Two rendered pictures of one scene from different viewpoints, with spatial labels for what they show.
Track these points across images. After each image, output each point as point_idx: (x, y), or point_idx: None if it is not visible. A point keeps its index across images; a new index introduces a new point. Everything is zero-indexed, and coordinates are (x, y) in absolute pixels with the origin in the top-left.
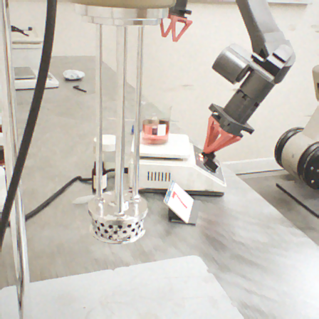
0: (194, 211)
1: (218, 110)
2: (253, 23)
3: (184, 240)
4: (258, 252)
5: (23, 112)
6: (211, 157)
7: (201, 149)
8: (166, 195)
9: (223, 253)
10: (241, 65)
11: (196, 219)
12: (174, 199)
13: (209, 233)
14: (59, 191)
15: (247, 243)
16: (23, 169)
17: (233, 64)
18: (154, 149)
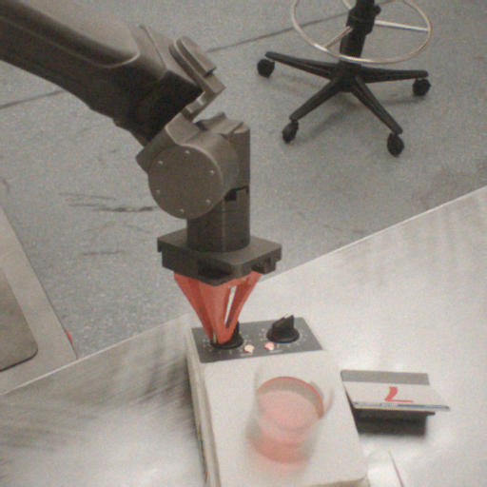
0: (388, 376)
1: (257, 257)
2: (92, 48)
3: (481, 389)
4: (458, 289)
5: None
6: (239, 329)
7: (196, 351)
8: (425, 409)
9: (485, 332)
10: (231, 149)
11: (414, 373)
12: (413, 399)
13: (440, 352)
14: None
15: (443, 301)
16: None
17: (231, 164)
18: (331, 425)
